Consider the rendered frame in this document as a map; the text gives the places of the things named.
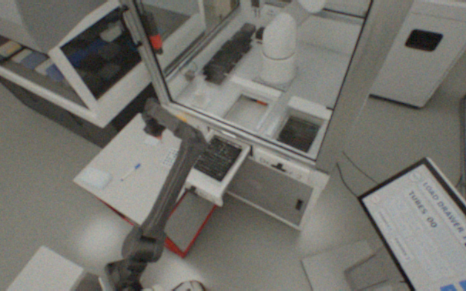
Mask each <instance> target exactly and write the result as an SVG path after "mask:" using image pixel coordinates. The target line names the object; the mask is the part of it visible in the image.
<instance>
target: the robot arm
mask: <svg viewBox="0 0 466 291"><path fill-rule="evenodd" d="M141 118H142V120H144V123H145V124H146V126H145V128H144V129H142V130H143V131H144V132H145V133H146V134H148V135H150V136H152V137H154V138H156V139H159V140H160V141H162V138H163V132H164V131H166V129H168V130H169V131H170V132H171V133H172V134H173V136H175V137H176V138H178V139H182V142H181V143H180V147H179V149H178V152H177V155H176V158H175V161H174V163H173V165H172V167H171V169H170V171H169V173H168V175H167V178H166V181H165V182H164V184H163V187H162V188H161V189H160V191H159V193H158V196H157V198H156V201H155V202H154V204H153V207H152V208H151V210H150V212H149V215H148V216H147V217H146V219H145V221H144V222H142V223H141V225H140V226H138V225H134V226H133V228H132V230H131V232H129V234H128V235H127V236H126V238H125V240H123V242H122V248H121V257H122V258H123V259H121V260H118V261H115V262H110V263H107V264H106V266H104V267H103V269H105V271H106V275H107V276H108V279H109V282H110V284H111V287H112V291H124V289H126V288H127V287H129V286H131V285H134V284H137V283H140V281H139V280H140V278H141V276H142V273H144V271H145V269H146V267H147V266H148V263H156V262H157V261H158V260H159V259H160V257H161V256H162V255H163V250H164V243H165V241H166V238H167V235H166V231H164V230H165V227H166V223H167V220H168V218H169V216H170V213H171V212H172V209H173V207H174V205H175V203H176V200H177V199H178V197H179V194H180V193H181V191H182V189H183V187H184V185H185V183H186V180H187V177H188V175H189V173H190V171H191V169H192V167H193V165H194V163H195V161H197V159H198V158H199V156H200V155H201V154H202V152H203V150H204V151H206V150H207V148H208V146H209V145H208V143H207V141H206V138H205V136H204V134H203V132H201V130H199V129H196V128H194V127H192V126H191V125H190V124H188V123H187V122H184V120H183V119H181V118H180V117H177V116H176V115H174V114H172V113H171V112H170V111H169V110H168V109H165V108H163V107H162V106H160V105H159V100H158V99H155V98H153V97H152V98H149V99H147V101H146V107H145V110H144V112H143V113H142V114H141ZM157 120H159V122H160V123H162V124H163V125H160V124H158V122H157Z"/></svg>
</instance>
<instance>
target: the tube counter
mask: <svg viewBox="0 0 466 291"><path fill-rule="evenodd" d="M423 222H424V223H425V225H426V226H427V227H428V229H429V230H430V231H431V233H432V235H433V236H434V238H435V239H436V241H437V242H438V243H439V244H440V246H441V247H442V249H443V250H444V251H445V252H446V254H447V255H448V258H449V260H450V261H451V262H452V263H453V265H454V267H455V268H456V269H458V271H459V273H464V272H466V257H465V254H463V252H462V251H461V249H460V248H459V247H458V246H457V245H456V243H455V242H454V240H453V239H452V238H451V236H450V235H449V233H448V232H447V230H446V229H445V228H444V227H443V225H442V224H441V222H440V221H439V220H438V219H437V217H436V216H435V214H433V215H431V216H428V217H426V219H423Z"/></svg>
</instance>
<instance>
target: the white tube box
mask: <svg viewBox="0 0 466 291"><path fill-rule="evenodd" d="M177 152H178V149H174V148H170V150H169V151H168V153H167V154H166V157H165V158H164V160H163V162H162V164H160V165H161V166H162V167H163V168H165V169H168V170H170V169H171V167H172V166H171V164H173V163H174V159H175V158H176V155H177ZM170 154H172V155H173V156H170Z"/></svg>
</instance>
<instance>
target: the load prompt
mask: <svg viewBox="0 0 466 291"><path fill-rule="evenodd" d="M415 185H417V186H418V188H419V189H420V190H421V191H422V192H423V194H424V195H425V197H426V199H427V200H428V202H429V203H430V204H431V205H432V207H433V208H434V210H435V211H436V212H437V213H438V214H439V215H440V217H441V218H442V220H443V221H444V223H445V224H446V226H447V227H448V228H449V229H450V231H451V232H452V233H453V235H454V236H455V239H456V240H458V242H459V243H460V244H461V245H462V246H463V248H464V249H465V251H466V222H465V221H464V220H463V219H462V216H461V215H460V214H459V212H457V211H456V210H455V208H454V207H453V206H452V204H450V202H449V201H448V200H447V197H446V196H445V195H444V193H443V192H442V191H441V190H440V189H439V188H438V187H437V186H436V185H435V184H434V182H433V181H432V180H431V177H430V176H429V177H427V178H426V179H425V180H424V181H422V182H419V183H418V184H415Z"/></svg>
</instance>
